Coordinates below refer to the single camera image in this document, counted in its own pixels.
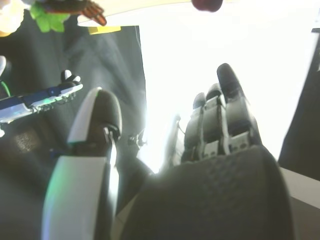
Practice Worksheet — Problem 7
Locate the chocolate cake with strawberry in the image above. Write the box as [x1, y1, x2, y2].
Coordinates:
[0, 0, 108, 38]

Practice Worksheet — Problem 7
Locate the chocolate cake with red cherry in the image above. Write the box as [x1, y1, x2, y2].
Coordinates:
[191, 0, 224, 13]

